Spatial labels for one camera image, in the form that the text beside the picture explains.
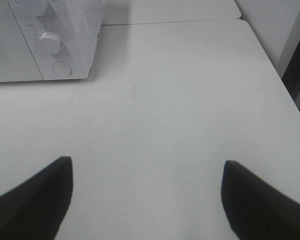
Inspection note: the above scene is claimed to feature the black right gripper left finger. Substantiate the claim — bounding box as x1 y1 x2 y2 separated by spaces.
0 156 73 240

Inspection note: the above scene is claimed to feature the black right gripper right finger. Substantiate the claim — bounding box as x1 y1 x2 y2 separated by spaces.
220 160 300 240

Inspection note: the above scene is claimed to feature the white microwave door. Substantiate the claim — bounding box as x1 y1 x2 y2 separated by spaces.
0 0 43 82

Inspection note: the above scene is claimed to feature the white timer knob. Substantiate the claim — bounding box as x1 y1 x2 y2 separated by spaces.
38 32 63 55

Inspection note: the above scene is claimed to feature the white microwave oven body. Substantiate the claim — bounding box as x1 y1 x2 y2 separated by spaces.
7 0 103 81

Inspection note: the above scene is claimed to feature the upper white power knob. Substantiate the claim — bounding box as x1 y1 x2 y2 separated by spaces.
33 0 49 17

